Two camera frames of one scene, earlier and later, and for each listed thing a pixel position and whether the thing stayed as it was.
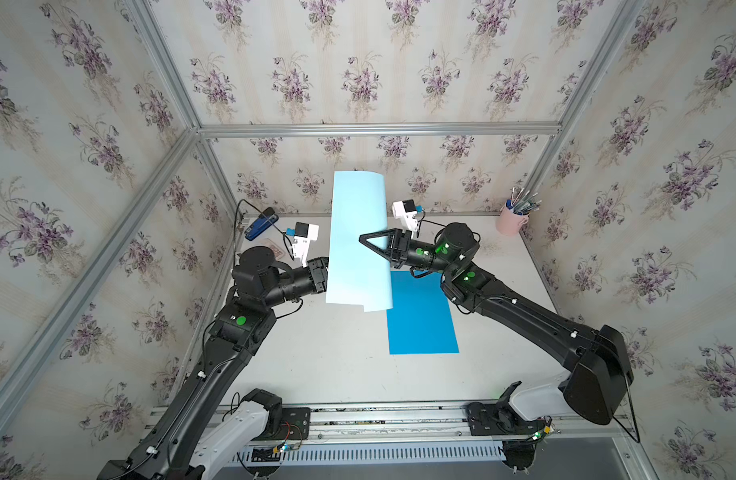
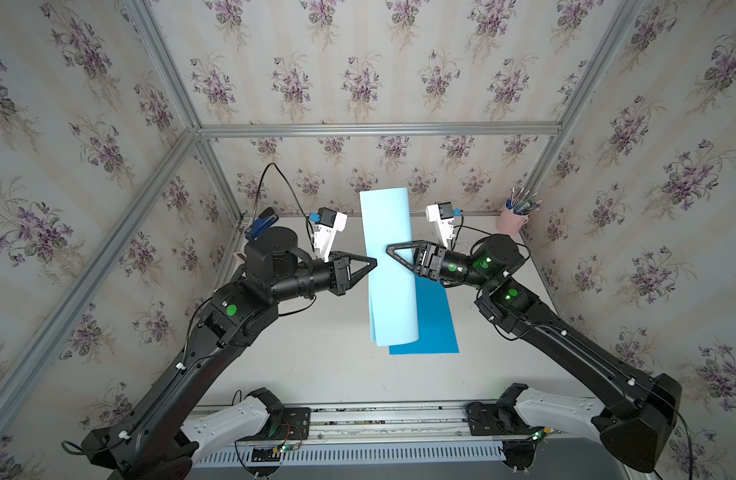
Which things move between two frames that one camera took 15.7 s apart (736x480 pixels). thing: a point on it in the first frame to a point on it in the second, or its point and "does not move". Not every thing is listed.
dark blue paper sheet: x=420 y=321 does not move
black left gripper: x=318 y=274 to x=340 y=278
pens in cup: x=522 y=203 does not move
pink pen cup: x=509 y=222 does not move
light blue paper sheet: x=356 y=274 to x=391 y=284
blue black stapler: x=265 y=220 does not move
